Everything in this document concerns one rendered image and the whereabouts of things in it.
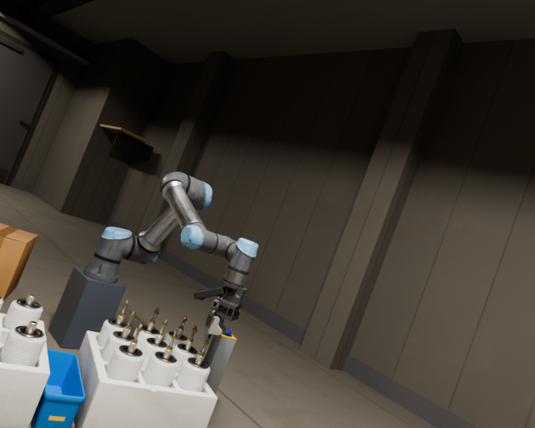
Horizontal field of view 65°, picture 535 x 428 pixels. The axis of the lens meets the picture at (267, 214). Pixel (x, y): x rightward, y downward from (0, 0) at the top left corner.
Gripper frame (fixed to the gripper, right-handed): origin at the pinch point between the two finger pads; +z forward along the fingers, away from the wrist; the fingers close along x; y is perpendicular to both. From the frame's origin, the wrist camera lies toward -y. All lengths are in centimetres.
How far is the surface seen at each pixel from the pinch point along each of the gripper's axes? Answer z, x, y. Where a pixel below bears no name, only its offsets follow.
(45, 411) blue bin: 28, -35, -23
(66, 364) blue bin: 26.7, -10.9, -39.8
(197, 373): 11.0, -4.0, 3.2
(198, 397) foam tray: 17.2, -4.8, 6.7
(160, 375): 13.8, -12.8, -4.9
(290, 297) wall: 4, 233, -26
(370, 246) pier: -59, 184, 27
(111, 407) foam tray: 23.7, -24.0, -10.6
